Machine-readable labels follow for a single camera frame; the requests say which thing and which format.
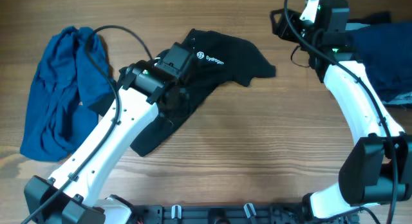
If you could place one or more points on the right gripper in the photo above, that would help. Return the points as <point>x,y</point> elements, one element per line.
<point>288,20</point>

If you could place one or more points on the black polo shirt with logo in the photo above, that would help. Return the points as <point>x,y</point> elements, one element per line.
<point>218,59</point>

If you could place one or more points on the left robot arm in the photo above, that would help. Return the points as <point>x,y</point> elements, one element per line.
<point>71,193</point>

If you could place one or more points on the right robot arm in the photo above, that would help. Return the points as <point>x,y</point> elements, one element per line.
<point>366,65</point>

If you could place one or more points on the black folded garment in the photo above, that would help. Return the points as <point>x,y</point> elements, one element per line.
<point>376,17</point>

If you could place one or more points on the dark navy folded garment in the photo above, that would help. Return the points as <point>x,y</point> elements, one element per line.
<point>383,60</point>

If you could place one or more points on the light blue folded garment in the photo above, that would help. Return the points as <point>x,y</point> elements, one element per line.
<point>400,100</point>

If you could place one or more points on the blue crumpled shirt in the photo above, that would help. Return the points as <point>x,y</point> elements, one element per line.
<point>70,78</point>

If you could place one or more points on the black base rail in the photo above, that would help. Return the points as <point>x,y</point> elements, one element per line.
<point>277,213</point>

